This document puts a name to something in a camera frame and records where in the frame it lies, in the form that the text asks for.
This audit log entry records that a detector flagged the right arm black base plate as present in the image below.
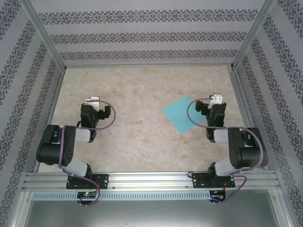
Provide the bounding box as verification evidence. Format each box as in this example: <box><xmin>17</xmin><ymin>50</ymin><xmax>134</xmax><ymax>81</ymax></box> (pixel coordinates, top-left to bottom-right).
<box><xmin>193</xmin><ymin>172</ymin><xmax>236</xmax><ymax>189</ymax></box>

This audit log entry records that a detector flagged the aluminium corner upright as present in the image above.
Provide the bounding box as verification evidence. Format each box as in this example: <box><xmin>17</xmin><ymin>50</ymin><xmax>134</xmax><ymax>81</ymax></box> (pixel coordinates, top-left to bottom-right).
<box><xmin>269</xmin><ymin>189</ymin><xmax>296</xmax><ymax>227</ymax></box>
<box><xmin>9</xmin><ymin>190</ymin><xmax>34</xmax><ymax>227</ymax></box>

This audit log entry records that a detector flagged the slotted grey cable duct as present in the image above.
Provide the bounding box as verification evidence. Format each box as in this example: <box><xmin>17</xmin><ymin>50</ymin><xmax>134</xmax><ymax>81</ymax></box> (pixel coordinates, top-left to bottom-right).
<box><xmin>32</xmin><ymin>191</ymin><xmax>211</xmax><ymax>201</ymax></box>

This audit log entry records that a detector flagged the aluminium side rail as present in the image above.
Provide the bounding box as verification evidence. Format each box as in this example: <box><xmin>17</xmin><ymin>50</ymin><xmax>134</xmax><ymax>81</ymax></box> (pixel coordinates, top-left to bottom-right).
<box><xmin>33</xmin><ymin>68</ymin><xmax>66</xmax><ymax>173</ymax></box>
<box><xmin>228</xmin><ymin>67</ymin><xmax>269</xmax><ymax>171</ymax></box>

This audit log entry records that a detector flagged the aluminium frame post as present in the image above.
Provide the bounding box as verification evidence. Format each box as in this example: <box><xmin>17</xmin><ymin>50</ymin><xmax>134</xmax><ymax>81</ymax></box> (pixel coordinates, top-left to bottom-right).
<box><xmin>230</xmin><ymin>0</ymin><xmax>277</xmax><ymax>70</ymax></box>
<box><xmin>22</xmin><ymin>0</ymin><xmax>67</xmax><ymax>70</ymax></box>

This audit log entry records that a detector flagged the grey metal sheet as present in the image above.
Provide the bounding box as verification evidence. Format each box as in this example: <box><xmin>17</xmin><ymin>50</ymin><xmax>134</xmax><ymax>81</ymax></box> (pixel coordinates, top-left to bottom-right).
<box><xmin>23</xmin><ymin>200</ymin><xmax>284</xmax><ymax>227</ymax></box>

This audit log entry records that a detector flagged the light blue paper sheet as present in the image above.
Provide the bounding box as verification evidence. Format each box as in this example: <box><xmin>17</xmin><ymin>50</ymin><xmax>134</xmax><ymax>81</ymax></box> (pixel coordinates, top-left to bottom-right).
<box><xmin>162</xmin><ymin>96</ymin><xmax>207</xmax><ymax>135</ymax></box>

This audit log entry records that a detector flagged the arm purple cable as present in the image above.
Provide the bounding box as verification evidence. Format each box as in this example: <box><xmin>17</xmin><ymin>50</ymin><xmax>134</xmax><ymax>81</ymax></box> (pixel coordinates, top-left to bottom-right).
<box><xmin>58</xmin><ymin>100</ymin><xmax>116</xmax><ymax>207</ymax></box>
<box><xmin>187</xmin><ymin>98</ymin><xmax>265</xmax><ymax>206</ymax></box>

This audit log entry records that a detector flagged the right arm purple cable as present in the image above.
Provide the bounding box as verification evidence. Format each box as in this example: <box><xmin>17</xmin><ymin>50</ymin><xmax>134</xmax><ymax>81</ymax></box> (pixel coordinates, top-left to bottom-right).
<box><xmin>187</xmin><ymin>98</ymin><xmax>265</xmax><ymax>206</ymax></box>

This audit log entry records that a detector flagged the aluminium mounting rail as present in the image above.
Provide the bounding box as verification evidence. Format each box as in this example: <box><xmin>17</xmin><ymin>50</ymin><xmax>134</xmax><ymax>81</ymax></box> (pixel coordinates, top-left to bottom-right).
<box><xmin>22</xmin><ymin>172</ymin><xmax>281</xmax><ymax>191</ymax></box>

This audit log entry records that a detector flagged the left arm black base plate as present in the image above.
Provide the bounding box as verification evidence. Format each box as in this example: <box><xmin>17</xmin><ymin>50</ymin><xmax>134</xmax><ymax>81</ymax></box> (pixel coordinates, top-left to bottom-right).
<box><xmin>66</xmin><ymin>174</ymin><xmax>109</xmax><ymax>190</ymax></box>

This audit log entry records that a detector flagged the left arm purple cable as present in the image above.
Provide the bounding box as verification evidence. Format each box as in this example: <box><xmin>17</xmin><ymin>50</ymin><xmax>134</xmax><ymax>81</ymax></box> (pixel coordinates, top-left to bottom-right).
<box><xmin>58</xmin><ymin>100</ymin><xmax>116</xmax><ymax>207</ymax></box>

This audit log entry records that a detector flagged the aluminium frame crossbar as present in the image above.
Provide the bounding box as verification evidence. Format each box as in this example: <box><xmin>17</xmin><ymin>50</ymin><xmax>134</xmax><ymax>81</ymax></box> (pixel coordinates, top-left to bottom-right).
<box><xmin>63</xmin><ymin>62</ymin><xmax>235</xmax><ymax>68</ymax></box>

